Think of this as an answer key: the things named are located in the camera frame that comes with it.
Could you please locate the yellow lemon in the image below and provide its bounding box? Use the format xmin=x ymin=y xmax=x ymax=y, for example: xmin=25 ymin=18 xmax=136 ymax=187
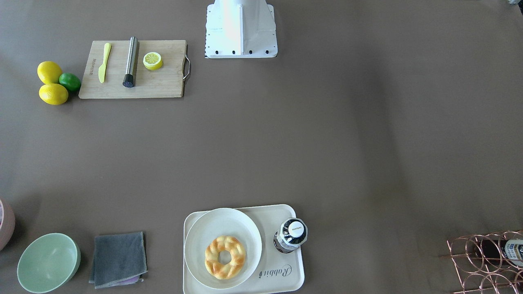
xmin=37 ymin=61 xmax=63 ymax=84
xmin=39 ymin=83 xmax=69 ymax=105

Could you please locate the steel cylinder muddler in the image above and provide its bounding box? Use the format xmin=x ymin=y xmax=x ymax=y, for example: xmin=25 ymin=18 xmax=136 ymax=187
xmin=123 ymin=36 xmax=139 ymax=89

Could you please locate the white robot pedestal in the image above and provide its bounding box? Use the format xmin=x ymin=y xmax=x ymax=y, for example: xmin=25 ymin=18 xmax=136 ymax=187
xmin=204 ymin=0 xmax=278 ymax=58

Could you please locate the cream serving tray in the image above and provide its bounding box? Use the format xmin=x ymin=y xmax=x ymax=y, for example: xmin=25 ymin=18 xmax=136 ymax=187
xmin=183 ymin=204 xmax=305 ymax=294

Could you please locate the mint green bowl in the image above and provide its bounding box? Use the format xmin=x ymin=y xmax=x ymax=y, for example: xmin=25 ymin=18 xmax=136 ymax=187
xmin=17 ymin=233 xmax=81 ymax=294

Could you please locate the yellow lemon far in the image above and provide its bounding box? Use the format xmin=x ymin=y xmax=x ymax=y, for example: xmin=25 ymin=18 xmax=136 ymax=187
xmin=37 ymin=61 xmax=63 ymax=84

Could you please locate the copper wire bottle rack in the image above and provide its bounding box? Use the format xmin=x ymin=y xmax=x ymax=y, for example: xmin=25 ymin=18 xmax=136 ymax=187
xmin=445 ymin=230 xmax=522 ymax=294

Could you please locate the half lemon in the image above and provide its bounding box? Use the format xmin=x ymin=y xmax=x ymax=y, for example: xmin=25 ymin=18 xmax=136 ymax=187
xmin=143 ymin=52 xmax=164 ymax=70

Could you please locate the green lime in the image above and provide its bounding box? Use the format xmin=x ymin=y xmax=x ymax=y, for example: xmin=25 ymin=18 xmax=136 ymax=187
xmin=58 ymin=72 xmax=81 ymax=92

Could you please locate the pink bowl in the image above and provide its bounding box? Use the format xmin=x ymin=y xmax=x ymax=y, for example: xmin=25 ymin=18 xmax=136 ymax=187
xmin=0 ymin=199 xmax=16 ymax=251

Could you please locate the braided glazed donut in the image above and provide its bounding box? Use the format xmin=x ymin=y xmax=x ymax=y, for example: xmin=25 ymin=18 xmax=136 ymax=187
xmin=204 ymin=236 xmax=247 ymax=280

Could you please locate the dark drink bottle on tray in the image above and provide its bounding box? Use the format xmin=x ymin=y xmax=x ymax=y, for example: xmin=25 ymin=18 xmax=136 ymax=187
xmin=273 ymin=218 xmax=308 ymax=254

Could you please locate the bottle in rack upper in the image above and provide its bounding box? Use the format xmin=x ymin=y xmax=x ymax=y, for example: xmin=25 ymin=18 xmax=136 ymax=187
xmin=474 ymin=239 xmax=523 ymax=268

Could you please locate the yellow lemon near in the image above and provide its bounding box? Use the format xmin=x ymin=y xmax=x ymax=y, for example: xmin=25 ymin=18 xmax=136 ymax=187
xmin=39 ymin=83 xmax=69 ymax=105

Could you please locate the grey folded cloth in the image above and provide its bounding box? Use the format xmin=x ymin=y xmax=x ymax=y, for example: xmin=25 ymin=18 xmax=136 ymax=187
xmin=89 ymin=231 xmax=148 ymax=289

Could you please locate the wooden cutting board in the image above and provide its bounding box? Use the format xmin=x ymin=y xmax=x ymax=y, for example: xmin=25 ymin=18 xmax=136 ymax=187
xmin=78 ymin=39 xmax=190 ymax=99

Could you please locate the white bowl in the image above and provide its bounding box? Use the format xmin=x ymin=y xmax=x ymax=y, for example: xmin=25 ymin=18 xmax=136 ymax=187
xmin=184 ymin=208 xmax=263 ymax=290

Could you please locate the yellow plastic knife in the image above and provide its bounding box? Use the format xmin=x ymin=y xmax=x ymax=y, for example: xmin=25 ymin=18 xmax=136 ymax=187
xmin=98 ymin=42 xmax=112 ymax=83

